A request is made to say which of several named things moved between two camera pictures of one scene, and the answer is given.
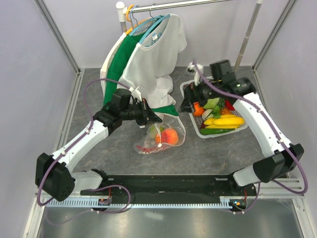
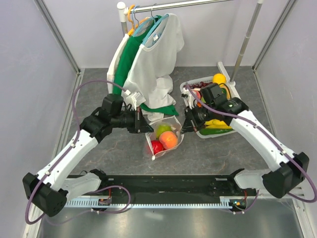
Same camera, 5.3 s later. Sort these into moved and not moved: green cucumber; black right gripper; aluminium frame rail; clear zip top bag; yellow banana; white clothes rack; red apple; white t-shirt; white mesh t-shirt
Moved: black right gripper; clear zip top bag; red apple; white t-shirt
Not moved: yellow banana; white clothes rack; aluminium frame rail; white mesh t-shirt; green cucumber
